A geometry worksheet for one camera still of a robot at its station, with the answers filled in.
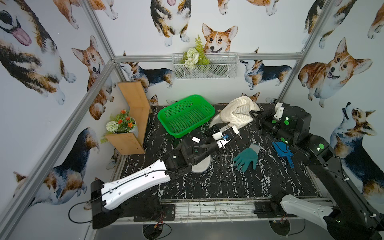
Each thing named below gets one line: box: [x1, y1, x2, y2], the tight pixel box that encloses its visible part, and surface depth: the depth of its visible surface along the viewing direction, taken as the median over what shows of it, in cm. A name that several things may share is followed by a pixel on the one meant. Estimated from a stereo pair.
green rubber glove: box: [232, 143, 261, 173], surface depth 94 cm
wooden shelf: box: [105, 81, 150, 156], surface depth 100 cm
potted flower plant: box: [105, 109, 137, 134], surface depth 85 cm
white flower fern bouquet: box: [179, 34, 210, 70], surface depth 82 cm
